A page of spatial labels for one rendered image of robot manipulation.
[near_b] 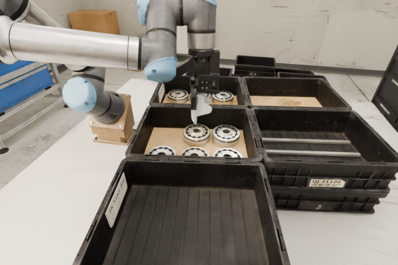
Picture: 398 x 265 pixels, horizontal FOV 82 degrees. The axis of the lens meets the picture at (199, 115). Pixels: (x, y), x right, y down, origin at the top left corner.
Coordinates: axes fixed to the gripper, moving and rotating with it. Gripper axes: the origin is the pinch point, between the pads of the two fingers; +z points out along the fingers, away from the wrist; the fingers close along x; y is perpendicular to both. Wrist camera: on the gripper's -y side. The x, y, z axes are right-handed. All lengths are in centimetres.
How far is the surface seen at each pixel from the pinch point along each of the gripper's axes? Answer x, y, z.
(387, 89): 121, 151, 27
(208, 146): 8.6, 5.0, 16.0
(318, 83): 47, 59, 2
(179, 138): 12.6, -6.5, 15.3
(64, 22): 315, -223, -15
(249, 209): -16.9, 16.1, 20.1
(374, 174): -9, 53, 13
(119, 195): -18.9, -18.2, 14.5
